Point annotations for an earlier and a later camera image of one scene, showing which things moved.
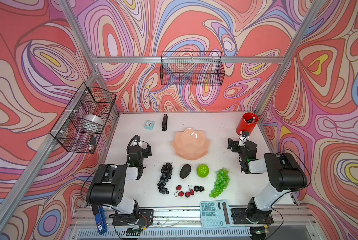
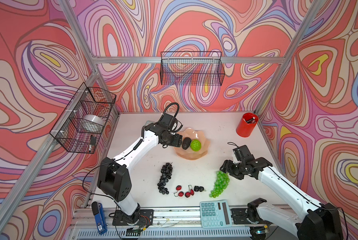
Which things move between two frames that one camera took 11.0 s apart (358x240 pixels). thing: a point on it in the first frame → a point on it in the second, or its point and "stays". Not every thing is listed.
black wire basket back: [194, 68] stays
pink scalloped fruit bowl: [190, 144] stays
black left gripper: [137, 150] → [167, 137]
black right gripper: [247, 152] → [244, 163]
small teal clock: [149, 125] stays
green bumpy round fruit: [202, 170] → [195, 145]
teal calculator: [215, 214] stays
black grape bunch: [166, 171] stays
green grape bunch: [222, 180] stays
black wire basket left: [82, 123] stays
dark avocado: [185, 171] → [186, 142]
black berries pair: [197, 188] stays
